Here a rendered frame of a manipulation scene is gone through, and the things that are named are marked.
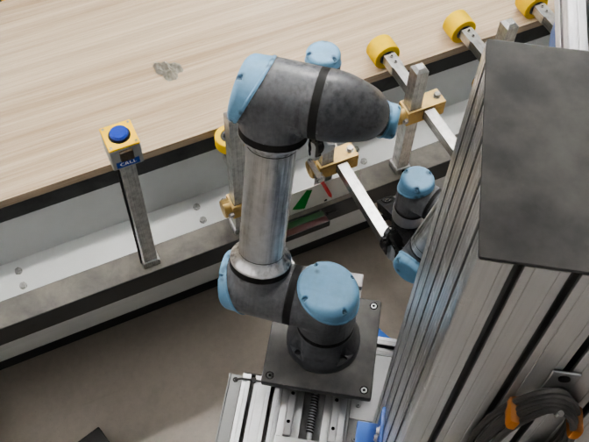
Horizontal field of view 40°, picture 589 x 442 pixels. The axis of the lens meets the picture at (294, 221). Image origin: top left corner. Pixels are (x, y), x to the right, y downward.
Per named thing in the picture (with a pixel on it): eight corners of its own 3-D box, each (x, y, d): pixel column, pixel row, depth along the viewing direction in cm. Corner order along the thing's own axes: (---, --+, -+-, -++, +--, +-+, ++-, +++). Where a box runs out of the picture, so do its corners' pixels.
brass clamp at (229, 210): (274, 206, 217) (274, 196, 213) (227, 224, 214) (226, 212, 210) (265, 188, 220) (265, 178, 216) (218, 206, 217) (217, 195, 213)
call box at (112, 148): (145, 163, 179) (140, 141, 173) (114, 174, 178) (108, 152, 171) (134, 140, 183) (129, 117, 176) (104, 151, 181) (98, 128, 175)
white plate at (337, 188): (357, 191, 231) (360, 169, 223) (273, 222, 225) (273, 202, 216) (356, 189, 231) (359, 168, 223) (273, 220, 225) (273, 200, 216)
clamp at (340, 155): (357, 166, 221) (358, 154, 217) (312, 182, 218) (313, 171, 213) (348, 151, 224) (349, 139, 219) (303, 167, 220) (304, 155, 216)
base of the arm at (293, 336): (355, 379, 164) (359, 359, 155) (280, 367, 165) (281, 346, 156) (363, 312, 172) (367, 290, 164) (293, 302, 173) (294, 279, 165)
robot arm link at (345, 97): (400, 79, 121) (404, 95, 169) (328, 64, 122) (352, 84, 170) (382, 155, 122) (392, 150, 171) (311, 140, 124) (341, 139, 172)
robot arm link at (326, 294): (349, 352, 156) (354, 321, 145) (280, 336, 158) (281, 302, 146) (362, 299, 163) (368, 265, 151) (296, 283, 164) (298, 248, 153)
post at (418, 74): (403, 183, 241) (429, 68, 201) (393, 187, 240) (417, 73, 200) (398, 174, 243) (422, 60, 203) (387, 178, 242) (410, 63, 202)
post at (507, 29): (479, 145, 243) (520, 24, 203) (469, 148, 242) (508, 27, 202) (472, 136, 245) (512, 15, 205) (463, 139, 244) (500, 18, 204)
